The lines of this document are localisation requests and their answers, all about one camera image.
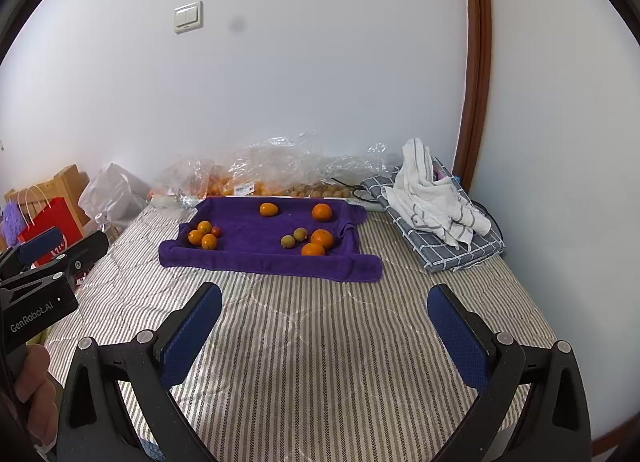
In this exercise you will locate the red paper bag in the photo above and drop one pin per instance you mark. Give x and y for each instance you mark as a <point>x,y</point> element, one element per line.
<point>60,214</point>

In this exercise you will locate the person's left hand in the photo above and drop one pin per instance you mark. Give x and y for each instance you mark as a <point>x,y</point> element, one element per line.
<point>37,397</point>

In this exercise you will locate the white striped towel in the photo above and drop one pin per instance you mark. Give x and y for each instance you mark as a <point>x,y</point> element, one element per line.
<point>430,192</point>

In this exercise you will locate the purple fluffy cloth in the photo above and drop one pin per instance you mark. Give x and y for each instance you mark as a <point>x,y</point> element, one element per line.
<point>11,224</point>

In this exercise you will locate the clear plastic bag of longans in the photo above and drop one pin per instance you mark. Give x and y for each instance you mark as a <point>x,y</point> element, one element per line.
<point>320,189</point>

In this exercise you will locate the white wall switch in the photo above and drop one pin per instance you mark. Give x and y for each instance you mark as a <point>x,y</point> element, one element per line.
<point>188,17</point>

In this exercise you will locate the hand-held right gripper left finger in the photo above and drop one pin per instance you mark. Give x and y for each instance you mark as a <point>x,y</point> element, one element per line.
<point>192,337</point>

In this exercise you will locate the oblong orange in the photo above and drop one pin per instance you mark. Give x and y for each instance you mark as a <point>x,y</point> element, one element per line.
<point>268,209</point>

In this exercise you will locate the brown wooden door frame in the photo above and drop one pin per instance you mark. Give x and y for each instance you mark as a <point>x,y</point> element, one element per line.
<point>475,67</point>

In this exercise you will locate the grey checked folded cloth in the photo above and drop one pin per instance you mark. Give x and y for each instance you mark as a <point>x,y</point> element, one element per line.
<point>450,254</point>

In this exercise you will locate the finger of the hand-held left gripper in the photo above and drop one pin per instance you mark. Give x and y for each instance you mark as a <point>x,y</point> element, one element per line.
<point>85,251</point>
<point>40,244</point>

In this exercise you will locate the grey striped bedsheet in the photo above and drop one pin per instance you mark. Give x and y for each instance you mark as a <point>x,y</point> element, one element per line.
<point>310,342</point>

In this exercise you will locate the yellow-green round fruit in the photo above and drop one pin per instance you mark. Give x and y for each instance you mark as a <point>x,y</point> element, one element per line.
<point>287,241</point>
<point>299,234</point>

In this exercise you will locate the large orange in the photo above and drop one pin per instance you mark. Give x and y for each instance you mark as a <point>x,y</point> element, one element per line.
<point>313,249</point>
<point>322,238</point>
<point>322,212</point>

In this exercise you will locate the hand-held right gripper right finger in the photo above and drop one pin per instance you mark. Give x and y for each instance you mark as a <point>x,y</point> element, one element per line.
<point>457,342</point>

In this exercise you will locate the purple towel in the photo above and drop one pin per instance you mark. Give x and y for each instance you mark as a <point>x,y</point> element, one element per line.
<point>250,242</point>

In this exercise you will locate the white plastic bag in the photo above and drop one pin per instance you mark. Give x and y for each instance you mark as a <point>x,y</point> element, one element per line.
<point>112,192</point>

